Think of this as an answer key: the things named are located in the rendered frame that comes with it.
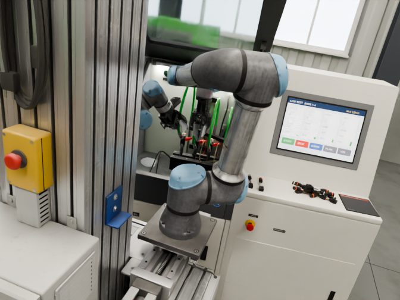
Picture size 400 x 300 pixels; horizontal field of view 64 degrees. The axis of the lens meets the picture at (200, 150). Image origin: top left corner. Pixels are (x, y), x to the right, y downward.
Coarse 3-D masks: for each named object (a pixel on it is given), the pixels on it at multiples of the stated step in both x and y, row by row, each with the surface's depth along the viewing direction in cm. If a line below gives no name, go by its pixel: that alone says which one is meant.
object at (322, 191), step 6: (294, 186) 161; (300, 186) 165; (306, 186) 162; (312, 186) 162; (300, 192) 162; (306, 192) 164; (312, 192) 161; (318, 192) 161; (324, 192) 161; (330, 192) 162; (324, 198) 160; (330, 198) 160
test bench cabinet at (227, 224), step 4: (228, 220) 165; (224, 224) 168; (228, 224) 165; (224, 228) 167; (228, 228) 166; (224, 232) 168; (224, 236) 168; (224, 240) 169; (220, 244) 172; (224, 244) 170; (220, 248) 172; (220, 252) 173; (220, 256) 174; (220, 260) 175; (216, 264) 176; (220, 264) 176; (216, 268) 177; (216, 272) 178
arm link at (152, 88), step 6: (150, 84) 131; (156, 84) 130; (144, 90) 130; (150, 90) 129; (156, 90) 130; (162, 90) 133; (144, 96) 132; (150, 96) 131; (156, 96) 132; (162, 96) 134; (150, 102) 133; (156, 102) 134; (162, 102) 136
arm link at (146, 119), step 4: (140, 108) 120; (144, 108) 121; (140, 112) 118; (144, 112) 119; (148, 112) 120; (140, 116) 118; (144, 116) 119; (148, 116) 119; (140, 120) 119; (144, 120) 120; (148, 120) 120; (152, 120) 122; (140, 124) 120; (144, 124) 120; (148, 124) 121; (140, 128) 121; (144, 128) 121
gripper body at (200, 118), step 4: (196, 96) 136; (200, 100) 133; (204, 100) 138; (208, 100) 135; (200, 104) 136; (204, 104) 136; (196, 108) 135; (200, 108) 137; (204, 108) 136; (192, 112) 136; (196, 112) 135; (200, 112) 135; (204, 112) 136; (208, 112) 138; (192, 116) 138; (196, 116) 137; (200, 116) 136; (204, 116) 135; (208, 116) 138; (196, 120) 138; (200, 120) 138; (204, 120) 136; (200, 124) 137; (204, 124) 137
